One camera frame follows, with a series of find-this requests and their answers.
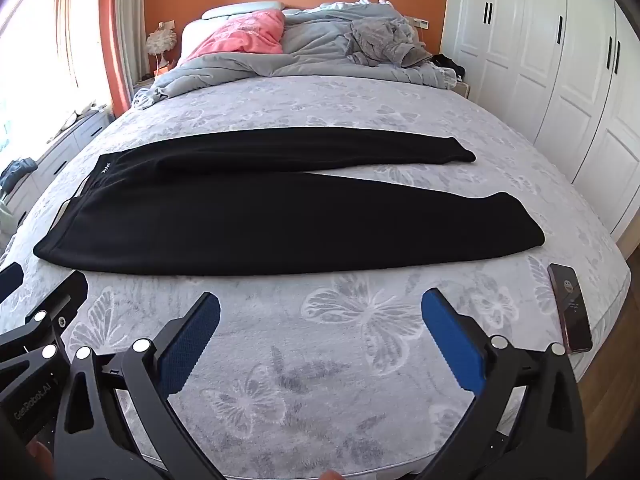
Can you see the grey butterfly print bed cover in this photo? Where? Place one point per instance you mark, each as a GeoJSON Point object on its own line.
{"type": "Point", "coordinates": [350, 320]}

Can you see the grey crumpled garment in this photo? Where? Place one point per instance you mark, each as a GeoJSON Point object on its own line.
{"type": "Point", "coordinates": [380, 40]}

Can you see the white wall socket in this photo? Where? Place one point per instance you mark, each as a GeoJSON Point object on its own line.
{"type": "Point", "coordinates": [166, 24]}
{"type": "Point", "coordinates": [422, 23]}

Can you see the white feather lamp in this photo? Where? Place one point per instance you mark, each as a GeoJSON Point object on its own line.
{"type": "Point", "coordinates": [161, 42]}

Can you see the blue cloth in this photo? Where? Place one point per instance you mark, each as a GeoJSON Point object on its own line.
{"type": "Point", "coordinates": [15, 172]}

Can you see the dark smartphone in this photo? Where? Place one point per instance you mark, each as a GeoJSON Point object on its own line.
{"type": "Point", "coordinates": [570, 310]}

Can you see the black pants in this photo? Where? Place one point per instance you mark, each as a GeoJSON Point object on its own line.
{"type": "Point", "coordinates": [250, 210]}

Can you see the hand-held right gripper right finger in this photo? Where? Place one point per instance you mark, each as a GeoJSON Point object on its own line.
{"type": "Point", "coordinates": [452, 340]}

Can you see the orange curtain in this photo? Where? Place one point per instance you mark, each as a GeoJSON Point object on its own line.
{"type": "Point", "coordinates": [120, 35]}

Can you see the pink pillow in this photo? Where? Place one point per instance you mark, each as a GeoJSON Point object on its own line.
{"type": "Point", "coordinates": [240, 35]}

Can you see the dark clothes pile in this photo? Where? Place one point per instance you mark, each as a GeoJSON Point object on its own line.
{"type": "Point", "coordinates": [447, 65]}

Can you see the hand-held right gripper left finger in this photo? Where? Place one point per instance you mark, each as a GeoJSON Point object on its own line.
{"type": "Point", "coordinates": [192, 340]}

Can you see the bright window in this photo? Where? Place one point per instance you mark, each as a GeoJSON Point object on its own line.
{"type": "Point", "coordinates": [30, 50]}

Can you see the white wardrobe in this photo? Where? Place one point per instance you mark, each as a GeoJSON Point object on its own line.
{"type": "Point", "coordinates": [550, 60]}

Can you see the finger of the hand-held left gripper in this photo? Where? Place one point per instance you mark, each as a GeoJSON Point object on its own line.
{"type": "Point", "coordinates": [9, 282]}
{"type": "Point", "coordinates": [67, 300]}

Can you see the grey duvet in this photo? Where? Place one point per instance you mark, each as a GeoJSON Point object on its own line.
{"type": "Point", "coordinates": [240, 67]}

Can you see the white pillow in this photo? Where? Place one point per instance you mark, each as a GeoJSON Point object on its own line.
{"type": "Point", "coordinates": [220, 11]}

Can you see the white drawer cabinet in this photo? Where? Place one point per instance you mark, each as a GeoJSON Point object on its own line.
{"type": "Point", "coordinates": [75, 135]}

